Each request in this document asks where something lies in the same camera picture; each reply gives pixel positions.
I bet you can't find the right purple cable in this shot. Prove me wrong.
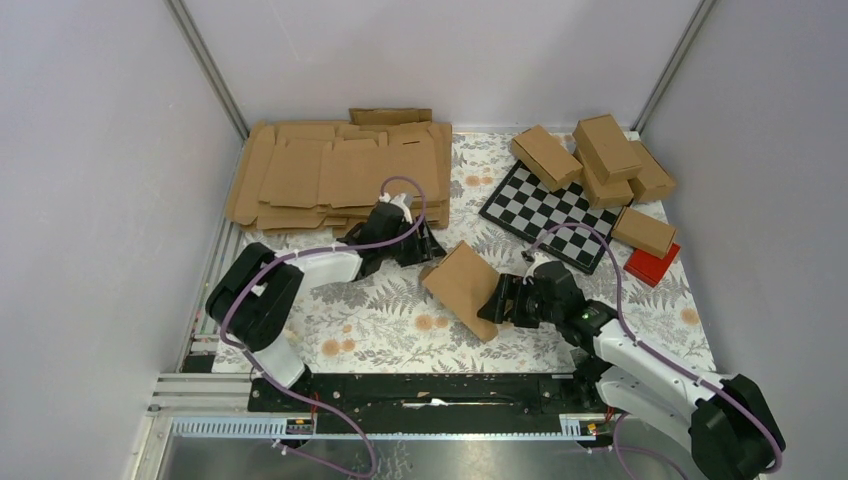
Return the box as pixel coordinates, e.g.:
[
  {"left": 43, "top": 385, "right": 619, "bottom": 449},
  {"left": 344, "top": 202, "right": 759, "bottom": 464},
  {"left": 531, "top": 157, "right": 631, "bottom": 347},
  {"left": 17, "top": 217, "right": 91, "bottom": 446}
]
[{"left": 526, "top": 222, "right": 785, "bottom": 480}]

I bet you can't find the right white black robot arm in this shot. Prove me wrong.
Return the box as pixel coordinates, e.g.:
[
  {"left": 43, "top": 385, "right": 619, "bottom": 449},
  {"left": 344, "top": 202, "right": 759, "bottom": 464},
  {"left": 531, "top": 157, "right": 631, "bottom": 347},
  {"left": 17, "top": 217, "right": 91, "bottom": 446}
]
[{"left": 478, "top": 261, "right": 786, "bottom": 479}]

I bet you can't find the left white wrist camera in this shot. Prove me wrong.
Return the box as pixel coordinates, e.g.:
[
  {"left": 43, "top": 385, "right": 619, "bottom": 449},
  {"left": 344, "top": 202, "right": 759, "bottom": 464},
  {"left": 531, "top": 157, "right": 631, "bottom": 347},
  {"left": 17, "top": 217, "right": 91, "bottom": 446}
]
[{"left": 378, "top": 192, "right": 414, "bottom": 224}]

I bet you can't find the folded brown box far left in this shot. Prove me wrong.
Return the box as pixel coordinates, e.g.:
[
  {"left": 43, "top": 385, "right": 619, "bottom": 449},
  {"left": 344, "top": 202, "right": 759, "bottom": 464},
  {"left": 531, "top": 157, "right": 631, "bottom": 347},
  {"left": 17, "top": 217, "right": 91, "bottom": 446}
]
[{"left": 510, "top": 125, "right": 583, "bottom": 192}]

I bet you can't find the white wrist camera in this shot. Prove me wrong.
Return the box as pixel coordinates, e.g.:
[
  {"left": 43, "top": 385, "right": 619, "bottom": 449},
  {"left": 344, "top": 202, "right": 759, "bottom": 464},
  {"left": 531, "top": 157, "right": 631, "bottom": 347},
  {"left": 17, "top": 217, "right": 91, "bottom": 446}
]
[
  {"left": 521, "top": 250, "right": 551, "bottom": 277},
  {"left": 378, "top": 192, "right": 414, "bottom": 224}
]

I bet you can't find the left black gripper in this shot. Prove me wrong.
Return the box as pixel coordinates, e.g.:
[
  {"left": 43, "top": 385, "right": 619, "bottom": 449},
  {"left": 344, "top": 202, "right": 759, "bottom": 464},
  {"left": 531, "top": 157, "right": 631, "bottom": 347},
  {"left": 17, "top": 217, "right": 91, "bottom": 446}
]
[{"left": 380, "top": 215, "right": 445, "bottom": 268}]

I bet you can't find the folded brown box middle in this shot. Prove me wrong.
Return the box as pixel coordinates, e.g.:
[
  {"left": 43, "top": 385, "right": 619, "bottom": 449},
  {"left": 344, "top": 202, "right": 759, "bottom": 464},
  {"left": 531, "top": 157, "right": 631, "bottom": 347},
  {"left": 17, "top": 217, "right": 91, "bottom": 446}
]
[{"left": 574, "top": 147, "right": 634, "bottom": 209}]

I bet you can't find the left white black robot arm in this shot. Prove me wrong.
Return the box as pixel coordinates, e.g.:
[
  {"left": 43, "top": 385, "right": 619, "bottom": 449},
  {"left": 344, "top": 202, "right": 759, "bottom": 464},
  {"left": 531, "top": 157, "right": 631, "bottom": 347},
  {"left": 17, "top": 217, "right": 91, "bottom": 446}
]
[{"left": 205, "top": 201, "right": 446, "bottom": 411}]

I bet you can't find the folded brown box right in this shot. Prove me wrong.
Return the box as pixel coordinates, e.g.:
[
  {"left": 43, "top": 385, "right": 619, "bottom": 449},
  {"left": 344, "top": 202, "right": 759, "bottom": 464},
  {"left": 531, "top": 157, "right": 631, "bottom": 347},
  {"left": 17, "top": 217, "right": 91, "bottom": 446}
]
[{"left": 628, "top": 140, "right": 677, "bottom": 204}]

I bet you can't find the folded brown box top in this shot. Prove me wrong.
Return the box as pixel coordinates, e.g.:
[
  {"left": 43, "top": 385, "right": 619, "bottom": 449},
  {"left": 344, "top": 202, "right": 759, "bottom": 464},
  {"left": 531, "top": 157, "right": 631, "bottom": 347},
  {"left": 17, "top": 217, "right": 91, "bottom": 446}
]
[{"left": 573, "top": 114, "right": 643, "bottom": 184}]

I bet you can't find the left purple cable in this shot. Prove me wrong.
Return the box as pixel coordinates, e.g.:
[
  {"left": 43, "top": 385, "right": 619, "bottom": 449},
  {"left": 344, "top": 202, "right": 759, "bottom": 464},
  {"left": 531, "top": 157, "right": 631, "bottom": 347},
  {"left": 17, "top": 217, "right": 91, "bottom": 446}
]
[{"left": 218, "top": 176, "right": 429, "bottom": 480}]

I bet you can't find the red box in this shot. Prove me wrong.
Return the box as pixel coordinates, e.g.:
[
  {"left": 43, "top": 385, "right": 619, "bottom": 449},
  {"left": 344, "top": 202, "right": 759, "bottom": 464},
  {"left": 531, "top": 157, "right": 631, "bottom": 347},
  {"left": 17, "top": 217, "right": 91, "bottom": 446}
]
[{"left": 624, "top": 243, "right": 680, "bottom": 287}]

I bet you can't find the brown cardboard box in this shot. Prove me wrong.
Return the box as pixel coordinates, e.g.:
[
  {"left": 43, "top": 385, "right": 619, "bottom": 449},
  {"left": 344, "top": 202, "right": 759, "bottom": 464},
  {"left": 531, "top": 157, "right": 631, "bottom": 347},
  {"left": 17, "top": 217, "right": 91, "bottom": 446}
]
[{"left": 419, "top": 241, "right": 499, "bottom": 343}]

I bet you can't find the folded brown box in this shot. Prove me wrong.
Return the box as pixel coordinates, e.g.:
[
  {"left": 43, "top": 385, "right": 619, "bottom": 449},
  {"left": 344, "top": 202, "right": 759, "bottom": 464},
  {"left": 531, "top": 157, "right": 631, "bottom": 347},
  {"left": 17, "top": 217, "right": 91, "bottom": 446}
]
[
  {"left": 628, "top": 140, "right": 677, "bottom": 204},
  {"left": 574, "top": 147, "right": 634, "bottom": 209},
  {"left": 510, "top": 125, "right": 583, "bottom": 192},
  {"left": 573, "top": 114, "right": 643, "bottom": 184},
  {"left": 611, "top": 207, "right": 677, "bottom": 258}
]

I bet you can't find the stack of flat cardboard blanks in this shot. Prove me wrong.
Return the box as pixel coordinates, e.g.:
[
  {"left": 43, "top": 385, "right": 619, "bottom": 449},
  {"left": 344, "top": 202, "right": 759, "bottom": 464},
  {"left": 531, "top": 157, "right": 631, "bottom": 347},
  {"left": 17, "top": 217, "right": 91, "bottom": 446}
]
[{"left": 225, "top": 108, "right": 453, "bottom": 234}]

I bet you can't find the purple cable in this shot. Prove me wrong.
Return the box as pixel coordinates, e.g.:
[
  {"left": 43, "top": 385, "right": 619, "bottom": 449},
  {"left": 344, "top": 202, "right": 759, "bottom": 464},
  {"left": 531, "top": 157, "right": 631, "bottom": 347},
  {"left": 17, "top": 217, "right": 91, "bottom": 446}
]
[
  {"left": 218, "top": 176, "right": 429, "bottom": 480},
  {"left": 526, "top": 222, "right": 785, "bottom": 480}
]

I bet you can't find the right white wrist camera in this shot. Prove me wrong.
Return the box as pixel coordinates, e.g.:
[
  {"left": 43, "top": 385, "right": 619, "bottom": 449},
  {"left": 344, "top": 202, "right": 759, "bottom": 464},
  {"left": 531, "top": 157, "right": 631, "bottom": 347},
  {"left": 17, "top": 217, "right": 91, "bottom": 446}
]
[{"left": 521, "top": 250, "right": 551, "bottom": 277}]

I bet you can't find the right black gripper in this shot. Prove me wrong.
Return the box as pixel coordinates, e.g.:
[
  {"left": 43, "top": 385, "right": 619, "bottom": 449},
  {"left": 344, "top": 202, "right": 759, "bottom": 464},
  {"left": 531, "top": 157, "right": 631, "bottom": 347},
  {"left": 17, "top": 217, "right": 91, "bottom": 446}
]
[{"left": 476, "top": 273, "right": 562, "bottom": 330}]

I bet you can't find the folded brown box near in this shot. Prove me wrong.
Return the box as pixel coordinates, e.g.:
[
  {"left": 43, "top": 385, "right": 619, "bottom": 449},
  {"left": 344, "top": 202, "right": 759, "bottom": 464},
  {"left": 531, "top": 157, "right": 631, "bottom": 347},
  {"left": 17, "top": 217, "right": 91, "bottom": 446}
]
[{"left": 611, "top": 207, "right": 677, "bottom": 258}]

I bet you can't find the black white checkerboard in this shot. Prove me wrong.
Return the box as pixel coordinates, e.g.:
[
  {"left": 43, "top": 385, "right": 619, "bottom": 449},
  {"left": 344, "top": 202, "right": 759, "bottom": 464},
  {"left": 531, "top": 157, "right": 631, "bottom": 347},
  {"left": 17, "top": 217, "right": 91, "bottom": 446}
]
[{"left": 479, "top": 162, "right": 622, "bottom": 275}]

